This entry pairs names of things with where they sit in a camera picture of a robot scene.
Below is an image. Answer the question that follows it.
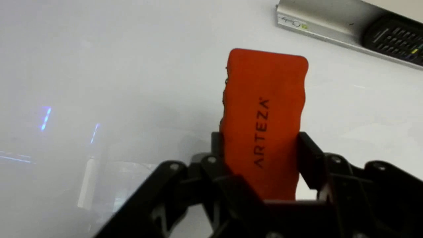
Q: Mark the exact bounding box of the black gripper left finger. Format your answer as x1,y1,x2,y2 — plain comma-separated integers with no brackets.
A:
94,132,283,238

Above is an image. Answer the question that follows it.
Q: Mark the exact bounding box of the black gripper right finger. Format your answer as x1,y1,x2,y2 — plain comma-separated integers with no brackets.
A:
297,132,423,238

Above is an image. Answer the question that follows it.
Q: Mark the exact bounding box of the orange whiteboard eraser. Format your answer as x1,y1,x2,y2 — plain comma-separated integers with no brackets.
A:
221,49,308,200

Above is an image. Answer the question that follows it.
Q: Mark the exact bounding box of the black remote control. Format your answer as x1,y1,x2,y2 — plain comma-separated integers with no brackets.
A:
361,15,423,65

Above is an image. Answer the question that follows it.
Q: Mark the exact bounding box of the large wall whiteboard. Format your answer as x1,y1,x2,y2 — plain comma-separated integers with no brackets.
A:
0,0,423,238

